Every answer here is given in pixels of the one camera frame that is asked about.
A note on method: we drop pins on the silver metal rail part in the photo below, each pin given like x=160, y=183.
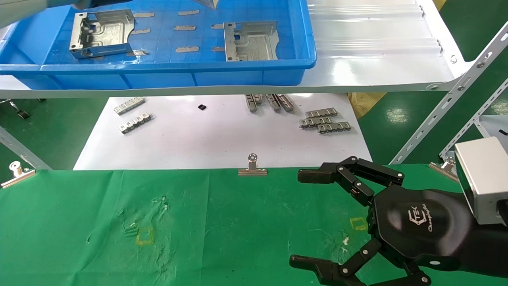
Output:
x=258, y=98
x=135, y=122
x=315, y=122
x=129, y=105
x=321, y=113
x=273, y=102
x=285, y=102
x=334, y=127
x=251, y=102

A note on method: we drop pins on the green table cloth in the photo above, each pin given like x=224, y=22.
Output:
x=238, y=222

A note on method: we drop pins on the silver binder clip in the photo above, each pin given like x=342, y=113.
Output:
x=444, y=169
x=18, y=177
x=252, y=171

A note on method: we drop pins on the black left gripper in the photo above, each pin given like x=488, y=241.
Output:
x=109, y=2

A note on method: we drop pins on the grey metal bracket plate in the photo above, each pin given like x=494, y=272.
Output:
x=254, y=45
x=111, y=37

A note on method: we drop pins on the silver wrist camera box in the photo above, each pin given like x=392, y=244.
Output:
x=482, y=178

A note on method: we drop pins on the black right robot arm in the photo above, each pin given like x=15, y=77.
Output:
x=492, y=250

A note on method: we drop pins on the yellow woven bag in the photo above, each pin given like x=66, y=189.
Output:
x=365, y=104

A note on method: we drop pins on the white perforated rack post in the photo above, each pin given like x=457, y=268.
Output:
x=474, y=121
x=20, y=147
x=434, y=117

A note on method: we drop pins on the grey tape strip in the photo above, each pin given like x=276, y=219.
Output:
x=139, y=52
x=186, y=49
x=217, y=49
x=141, y=31
x=184, y=28
x=188, y=12
x=217, y=26
x=143, y=14

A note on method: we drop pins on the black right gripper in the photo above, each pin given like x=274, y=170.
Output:
x=416, y=226

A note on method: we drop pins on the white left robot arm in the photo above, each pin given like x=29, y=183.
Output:
x=24, y=10

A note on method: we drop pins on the blue plastic bin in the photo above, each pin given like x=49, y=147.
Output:
x=178, y=75

